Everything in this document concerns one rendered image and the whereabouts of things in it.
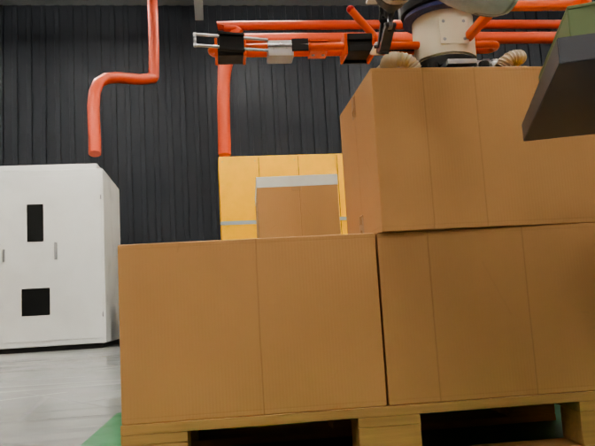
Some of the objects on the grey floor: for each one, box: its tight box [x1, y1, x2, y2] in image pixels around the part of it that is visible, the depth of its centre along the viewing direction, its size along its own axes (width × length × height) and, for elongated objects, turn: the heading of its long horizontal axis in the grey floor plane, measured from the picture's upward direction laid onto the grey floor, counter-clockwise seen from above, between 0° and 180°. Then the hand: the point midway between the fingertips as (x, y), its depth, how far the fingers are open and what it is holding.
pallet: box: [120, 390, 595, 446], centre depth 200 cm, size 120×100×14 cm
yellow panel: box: [218, 153, 348, 240], centre depth 953 cm, size 222×91×248 cm
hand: (374, 26), depth 169 cm, fingers open, 13 cm apart
